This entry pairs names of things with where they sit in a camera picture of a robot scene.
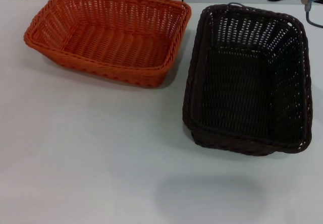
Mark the dark brown woven basket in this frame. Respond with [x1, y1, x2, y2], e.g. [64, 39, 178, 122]
[182, 4, 313, 157]

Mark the orange woven plastic basket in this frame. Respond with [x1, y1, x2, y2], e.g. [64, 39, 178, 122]
[23, 0, 192, 88]

